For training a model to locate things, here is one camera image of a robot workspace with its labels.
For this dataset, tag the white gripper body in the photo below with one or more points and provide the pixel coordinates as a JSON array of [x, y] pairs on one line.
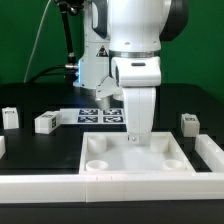
[[138, 78]]

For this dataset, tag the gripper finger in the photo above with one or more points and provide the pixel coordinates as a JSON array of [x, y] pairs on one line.
[[138, 139]]

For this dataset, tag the white square tabletop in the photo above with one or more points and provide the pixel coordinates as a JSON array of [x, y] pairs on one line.
[[113, 153]]

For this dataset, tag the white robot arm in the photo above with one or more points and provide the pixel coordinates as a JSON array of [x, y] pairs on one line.
[[126, 29]]

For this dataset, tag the white U-shaped obstacle fence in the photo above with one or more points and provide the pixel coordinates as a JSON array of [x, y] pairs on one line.
[[45, 169]]

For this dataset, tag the white fiducial marker sheet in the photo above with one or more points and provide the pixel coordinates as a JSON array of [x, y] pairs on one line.
[[92, 116]]

